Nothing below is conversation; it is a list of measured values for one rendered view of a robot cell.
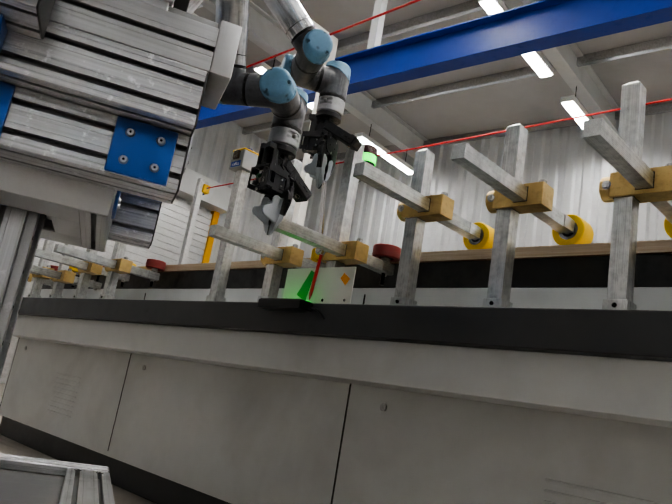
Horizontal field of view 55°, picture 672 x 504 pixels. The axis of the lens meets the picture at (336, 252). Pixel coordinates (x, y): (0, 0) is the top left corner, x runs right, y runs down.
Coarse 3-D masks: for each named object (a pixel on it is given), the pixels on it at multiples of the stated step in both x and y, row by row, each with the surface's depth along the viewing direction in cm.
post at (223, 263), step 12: (240, 180) 213; (240, 192) 212; (240, 204) 212; (228, 216) 211; (240, 216) 212; (228, 228) 209; (228, 252) 208; (216, 264) 208; (228, 264) 208; (216, 276) 206; (216, 288) 204; (216, 300) 203
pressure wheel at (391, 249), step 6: (378, 246) 179; (384, 246) 178; (390, 246) 178; (396, 246) 179; (372, 252) 181; (378, 252) 178; (384, 252) 178; (390, 252) 178; (396, 252) 179; (384, 258) 180; (390, 258) 181; (396, 258) 179; (384, 276) 180
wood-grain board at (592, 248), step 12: (648, 240) 137; (660, 240) 135; (432, 252) 176; (444, 252) 173; (456, 252) 170; (468, 252) 167; (480, 252) 165; (516, 252) 158; (528, 252) 155; (540, 252) 153; (552, 252) 151; (564, 252) 149; (576, 252) 147; (588, 252) 145; (600, 252) 143; (636, 252) 138; (648, 252) 136; (660, 252) 134; (180, 264) 263; (192, 264) 257; (204, 264) 251; (240, 264) 235; (252, 264) 230
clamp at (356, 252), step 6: (348, 246) 167; (354, 246) 166; (360, 246) 166; (366, 246) 168; (348, 252) 167; (354, 252) 165; (360, 252) 166; (366, 252) 168; (324, 258) 172; (330, 258) 171; (336, 258) 169; (342, 258) 168; (348, 258) 166; (354, 258) 165; (360, 258) 166; (366, 258) 168; (348, 264) 172
